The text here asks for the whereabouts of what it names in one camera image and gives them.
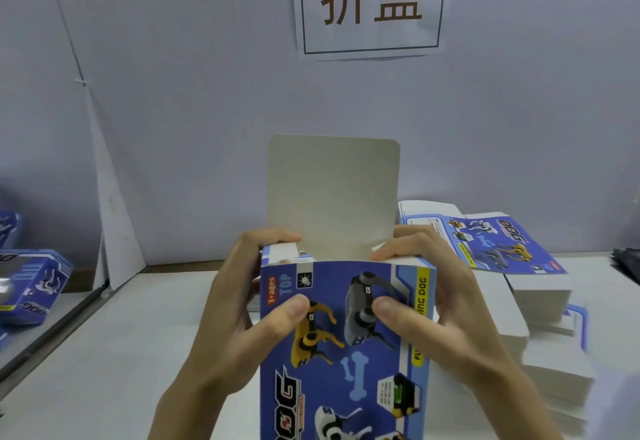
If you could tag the person's right forearm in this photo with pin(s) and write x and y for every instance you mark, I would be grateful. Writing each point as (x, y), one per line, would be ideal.
(520, 410)

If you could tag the person's left hand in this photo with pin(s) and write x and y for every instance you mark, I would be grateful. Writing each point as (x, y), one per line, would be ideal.
(235, 315)

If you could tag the stack of boxes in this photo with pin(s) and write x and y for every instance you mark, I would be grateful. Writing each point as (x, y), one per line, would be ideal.
(540, 295)

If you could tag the white folded paper sheet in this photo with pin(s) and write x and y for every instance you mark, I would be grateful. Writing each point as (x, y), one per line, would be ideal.
(615, 405)

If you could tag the pile of blue boxes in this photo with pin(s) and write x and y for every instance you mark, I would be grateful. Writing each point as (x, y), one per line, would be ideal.
(40, 285)

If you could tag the blue dog-print cardboard box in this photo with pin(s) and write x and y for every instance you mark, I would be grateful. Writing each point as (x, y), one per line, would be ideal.
(345, 375)

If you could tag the person's left forearm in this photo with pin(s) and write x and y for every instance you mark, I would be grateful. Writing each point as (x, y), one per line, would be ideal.
(190, 415)

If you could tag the person's right hand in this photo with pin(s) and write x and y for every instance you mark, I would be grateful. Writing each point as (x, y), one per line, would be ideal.
(465, 325)

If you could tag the black object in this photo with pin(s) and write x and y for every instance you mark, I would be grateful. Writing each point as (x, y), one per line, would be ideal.
(628, 265)

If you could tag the white paper wall sign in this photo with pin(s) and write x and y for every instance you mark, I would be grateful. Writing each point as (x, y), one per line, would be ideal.
(370, 39)

